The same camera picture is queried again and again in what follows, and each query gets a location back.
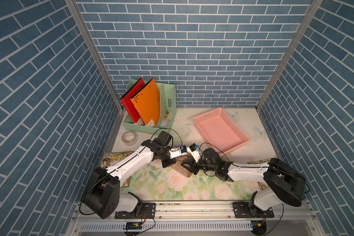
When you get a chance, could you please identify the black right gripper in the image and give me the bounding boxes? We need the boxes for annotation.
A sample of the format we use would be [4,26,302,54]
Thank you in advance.
[180,156,216,175]

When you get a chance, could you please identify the brown striped dishcloth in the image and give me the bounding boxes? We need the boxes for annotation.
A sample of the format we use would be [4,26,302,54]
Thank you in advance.
[172,155,192,178]

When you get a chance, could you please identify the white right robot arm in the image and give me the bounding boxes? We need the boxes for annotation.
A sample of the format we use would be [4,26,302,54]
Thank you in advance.
[181,148,306,211]

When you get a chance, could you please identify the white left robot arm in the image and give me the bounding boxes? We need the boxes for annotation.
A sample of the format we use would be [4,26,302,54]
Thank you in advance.
[82,131,176,219]

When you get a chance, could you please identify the clear packing tape roll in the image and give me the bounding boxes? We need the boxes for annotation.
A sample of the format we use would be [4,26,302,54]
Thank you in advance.
[121,131,138,147]

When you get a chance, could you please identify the pink plastic basket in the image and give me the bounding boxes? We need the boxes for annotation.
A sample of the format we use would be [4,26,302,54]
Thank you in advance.
[193,108,250,154]

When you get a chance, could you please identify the orange file folder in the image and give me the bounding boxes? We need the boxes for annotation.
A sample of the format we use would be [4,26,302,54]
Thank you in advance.
[130,78,161,127]

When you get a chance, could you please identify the left picture book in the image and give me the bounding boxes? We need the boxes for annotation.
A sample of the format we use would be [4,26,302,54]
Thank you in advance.
[101,151,133,188]

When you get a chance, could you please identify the picture book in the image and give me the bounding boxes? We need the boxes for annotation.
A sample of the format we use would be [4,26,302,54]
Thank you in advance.
[101,151,133,188]
[247,157,272,191]

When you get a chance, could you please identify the green plastic file rack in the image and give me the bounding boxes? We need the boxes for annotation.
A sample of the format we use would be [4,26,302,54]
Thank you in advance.
[123,83,177,134]

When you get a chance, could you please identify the right picture book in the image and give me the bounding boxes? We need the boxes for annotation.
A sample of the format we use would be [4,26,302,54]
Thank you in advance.
[247,157,272,191]

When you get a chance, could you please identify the red file folder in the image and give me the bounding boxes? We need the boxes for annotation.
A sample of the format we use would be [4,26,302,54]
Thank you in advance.
[120,77,145,124]

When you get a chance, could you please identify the small black controller box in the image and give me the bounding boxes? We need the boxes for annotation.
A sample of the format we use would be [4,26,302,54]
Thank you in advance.
[124,222,143,231]

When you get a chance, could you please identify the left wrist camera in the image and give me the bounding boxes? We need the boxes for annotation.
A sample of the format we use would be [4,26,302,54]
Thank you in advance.
[169,145,187,159]

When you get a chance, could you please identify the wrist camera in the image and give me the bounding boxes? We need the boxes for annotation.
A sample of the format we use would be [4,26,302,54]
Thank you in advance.
[187,143,201,163]
[169,145,187,159]

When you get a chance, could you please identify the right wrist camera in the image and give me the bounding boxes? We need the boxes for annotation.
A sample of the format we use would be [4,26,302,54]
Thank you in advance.
[187,143,201,163]

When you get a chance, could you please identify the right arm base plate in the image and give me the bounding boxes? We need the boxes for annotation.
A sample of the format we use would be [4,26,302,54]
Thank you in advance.
[232,201,275,219]

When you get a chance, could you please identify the aluminium frame rail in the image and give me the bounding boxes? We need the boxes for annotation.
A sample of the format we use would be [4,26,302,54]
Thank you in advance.
[72,200,319,222]

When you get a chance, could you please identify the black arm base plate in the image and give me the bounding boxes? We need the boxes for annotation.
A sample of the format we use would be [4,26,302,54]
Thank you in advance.
[115,202,156,219]

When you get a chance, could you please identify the white perforated cable duct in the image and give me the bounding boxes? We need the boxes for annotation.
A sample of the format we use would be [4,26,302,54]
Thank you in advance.
[77,221,252,233]

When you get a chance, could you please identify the aluminium corner post left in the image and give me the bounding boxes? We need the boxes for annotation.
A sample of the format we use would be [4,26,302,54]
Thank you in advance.
[65,0,123,113]

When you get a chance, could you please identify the aluminium corner post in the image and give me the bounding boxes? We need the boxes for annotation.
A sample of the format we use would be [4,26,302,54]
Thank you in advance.
[65,0,123,113]
[256,0,323,113]

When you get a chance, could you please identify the aluminium corner post right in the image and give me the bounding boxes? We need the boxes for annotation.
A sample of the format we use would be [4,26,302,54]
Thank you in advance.
[256,0,323,113]

